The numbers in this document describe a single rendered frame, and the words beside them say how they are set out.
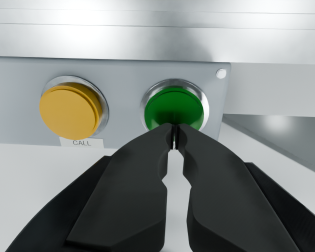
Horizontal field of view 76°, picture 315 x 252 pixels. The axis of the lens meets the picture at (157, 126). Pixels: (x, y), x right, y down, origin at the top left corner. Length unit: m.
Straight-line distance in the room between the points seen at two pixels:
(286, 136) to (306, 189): 1.08
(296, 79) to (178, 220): 0.27
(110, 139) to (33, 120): 0.06
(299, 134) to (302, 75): 1.21
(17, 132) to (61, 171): 0.17
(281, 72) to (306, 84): 0.03
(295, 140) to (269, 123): 0.22
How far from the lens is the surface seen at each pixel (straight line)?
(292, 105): 0.29
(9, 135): 0.20
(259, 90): 0.26
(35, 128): 0.18
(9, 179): 0.41
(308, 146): 1.56
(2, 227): 0.52
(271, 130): 1.39
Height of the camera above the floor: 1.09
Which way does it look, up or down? 62 degrees down
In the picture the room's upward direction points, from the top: 173 degrees counter-clockwise
